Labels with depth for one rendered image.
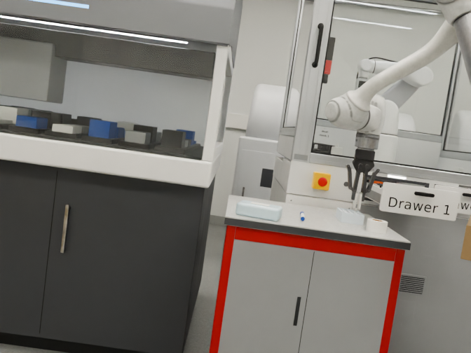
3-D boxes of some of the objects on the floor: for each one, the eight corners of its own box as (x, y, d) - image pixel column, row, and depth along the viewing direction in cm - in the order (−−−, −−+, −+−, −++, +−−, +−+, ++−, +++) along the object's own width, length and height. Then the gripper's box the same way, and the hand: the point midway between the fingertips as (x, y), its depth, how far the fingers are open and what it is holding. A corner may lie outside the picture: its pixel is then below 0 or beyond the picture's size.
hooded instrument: (183, 382, 218) (244, -67, 202) (-271, 319, 217) (-245, -137, 201) (202, 292, 338) (242, 6, 323) (-90, 251, 337) (-65, -37, 322)
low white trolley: (373, 457, 184) (411, 241, 177) (195, 433, 184) (225, 216, 177) (341, 379, 242) (369, 213, 235) (205, 360, 241) (228, 194, 235)
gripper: (381, 151, 211) (371, 211, 213) (345, 146, 211) (336, 205, 213) (385, 152, 203) (376, 213, 206) (349, 146, 204) (339, 208, 206)
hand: (357, 200), depth 209 cm, fingers closed, pressing on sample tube
